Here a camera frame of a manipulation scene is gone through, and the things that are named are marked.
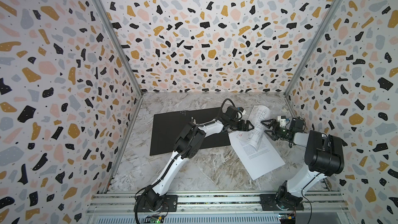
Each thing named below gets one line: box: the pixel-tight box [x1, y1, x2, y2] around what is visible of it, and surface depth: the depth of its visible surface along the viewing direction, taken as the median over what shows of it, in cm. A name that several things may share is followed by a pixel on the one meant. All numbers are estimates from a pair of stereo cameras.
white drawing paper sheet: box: [235, 105, 272, 152], surface depth 97 cm
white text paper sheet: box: [228, 131, 287, 181], surface depth 93 cm
